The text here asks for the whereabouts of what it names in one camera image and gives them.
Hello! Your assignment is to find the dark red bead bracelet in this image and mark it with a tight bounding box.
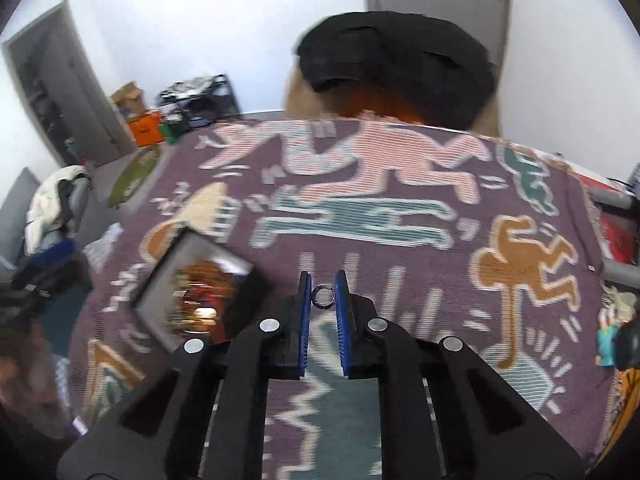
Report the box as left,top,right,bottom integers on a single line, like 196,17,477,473
180,287,221,311

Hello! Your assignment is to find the orange printed cloth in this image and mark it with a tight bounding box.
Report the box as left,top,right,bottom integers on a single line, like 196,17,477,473
600,367,640,461

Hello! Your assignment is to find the orange box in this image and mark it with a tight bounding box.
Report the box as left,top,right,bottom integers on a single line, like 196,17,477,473
127,109,166,147

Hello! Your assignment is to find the black floor rack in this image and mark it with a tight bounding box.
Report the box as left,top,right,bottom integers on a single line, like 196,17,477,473
157,74,240,136

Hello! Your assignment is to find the white clothes pile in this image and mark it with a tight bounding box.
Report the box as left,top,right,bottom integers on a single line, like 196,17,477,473
25,165,93,251

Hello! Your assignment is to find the black jewelry box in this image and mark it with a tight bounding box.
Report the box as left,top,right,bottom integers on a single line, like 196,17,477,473
131,226,273,353

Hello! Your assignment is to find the green box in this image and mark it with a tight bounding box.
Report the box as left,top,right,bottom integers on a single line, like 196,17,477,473
160,120,188,144

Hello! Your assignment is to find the grey foam bar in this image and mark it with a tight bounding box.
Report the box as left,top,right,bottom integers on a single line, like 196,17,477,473
600,255,640,281
586,187,640,212

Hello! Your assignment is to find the grey side door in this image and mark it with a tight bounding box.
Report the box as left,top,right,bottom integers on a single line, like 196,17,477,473
2,0,138,168

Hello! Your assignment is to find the teal toy figure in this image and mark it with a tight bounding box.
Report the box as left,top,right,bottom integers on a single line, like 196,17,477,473
595,285,638,368

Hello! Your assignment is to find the black device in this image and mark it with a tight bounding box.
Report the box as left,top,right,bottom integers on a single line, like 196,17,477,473
615,327,640,372

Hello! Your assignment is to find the red cloth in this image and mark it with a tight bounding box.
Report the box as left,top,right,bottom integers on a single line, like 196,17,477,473
597,212,640,261

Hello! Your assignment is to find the brown chair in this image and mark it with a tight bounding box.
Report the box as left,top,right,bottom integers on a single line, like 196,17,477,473
282,67,501,138

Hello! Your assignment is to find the cardboard box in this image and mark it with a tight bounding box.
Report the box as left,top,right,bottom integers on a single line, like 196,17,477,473
110,81,148,121

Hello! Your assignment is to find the brown wooden bead bracelet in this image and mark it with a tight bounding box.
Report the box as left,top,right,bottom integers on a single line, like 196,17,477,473
177,259,241,286

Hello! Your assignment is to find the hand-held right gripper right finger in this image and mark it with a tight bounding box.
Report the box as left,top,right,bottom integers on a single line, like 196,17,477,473
334,269,586,480

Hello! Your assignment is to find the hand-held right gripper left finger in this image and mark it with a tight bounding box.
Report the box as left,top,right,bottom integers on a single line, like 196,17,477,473
57,271,313,480

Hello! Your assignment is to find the green floor mat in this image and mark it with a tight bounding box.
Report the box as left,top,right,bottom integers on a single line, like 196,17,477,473
107,144,162,208

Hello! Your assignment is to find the printed purple blanket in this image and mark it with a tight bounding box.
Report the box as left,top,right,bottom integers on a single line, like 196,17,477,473
70,115,626,480

